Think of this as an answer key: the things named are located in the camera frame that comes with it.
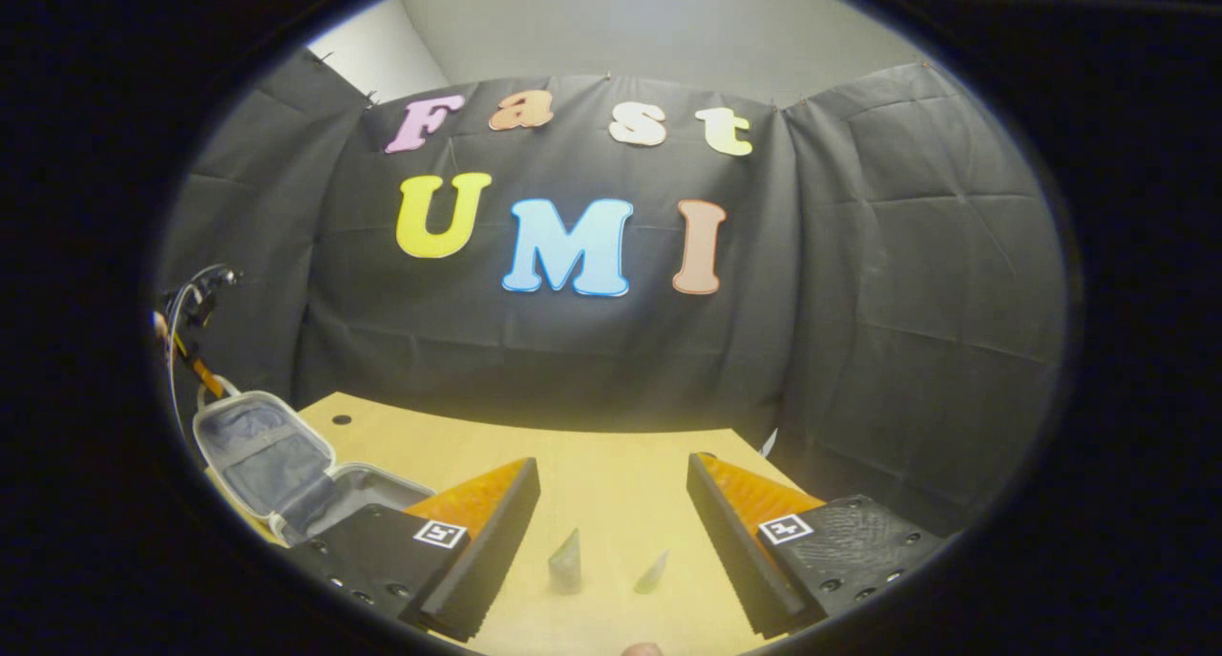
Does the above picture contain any small white skin care tube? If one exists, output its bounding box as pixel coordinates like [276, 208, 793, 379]
[634, 550, 670, 596]

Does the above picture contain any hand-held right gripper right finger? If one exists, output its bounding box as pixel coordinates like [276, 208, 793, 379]
[685, 453, 956, 640]

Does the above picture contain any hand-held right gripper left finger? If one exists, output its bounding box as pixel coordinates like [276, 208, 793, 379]
[286, 457, 541, 644]

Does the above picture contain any green skin care tube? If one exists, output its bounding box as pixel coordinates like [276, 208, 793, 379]
[548, 528, 583, 596]

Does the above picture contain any white suitcase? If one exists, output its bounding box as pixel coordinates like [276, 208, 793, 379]
[193, 377, 436, 547]

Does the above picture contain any black backdrop cloth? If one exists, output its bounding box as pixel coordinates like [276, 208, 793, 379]
[158, 50, 1068, 538]

